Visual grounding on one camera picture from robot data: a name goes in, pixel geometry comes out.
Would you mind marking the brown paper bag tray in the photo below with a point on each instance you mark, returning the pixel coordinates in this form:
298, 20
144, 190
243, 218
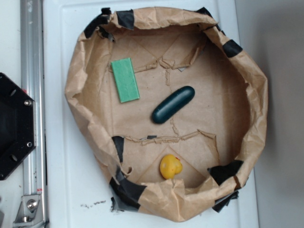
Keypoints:
218, 136

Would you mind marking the metal corner bracket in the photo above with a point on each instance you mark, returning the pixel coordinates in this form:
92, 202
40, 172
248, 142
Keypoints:
30, 212

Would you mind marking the yellow rubber duck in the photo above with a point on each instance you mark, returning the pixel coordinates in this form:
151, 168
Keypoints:
170, 166

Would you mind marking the dark green capsule-shaped object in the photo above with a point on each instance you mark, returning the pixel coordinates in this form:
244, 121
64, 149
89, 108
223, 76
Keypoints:
172, 104

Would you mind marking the light green rectangular block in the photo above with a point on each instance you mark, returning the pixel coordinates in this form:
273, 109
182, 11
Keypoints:
125, 80

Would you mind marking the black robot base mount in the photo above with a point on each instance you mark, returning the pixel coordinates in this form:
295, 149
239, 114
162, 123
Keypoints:
17, 126

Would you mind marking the aluminium extrusion rail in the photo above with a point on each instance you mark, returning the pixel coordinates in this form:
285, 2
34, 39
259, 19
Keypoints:
32, 80

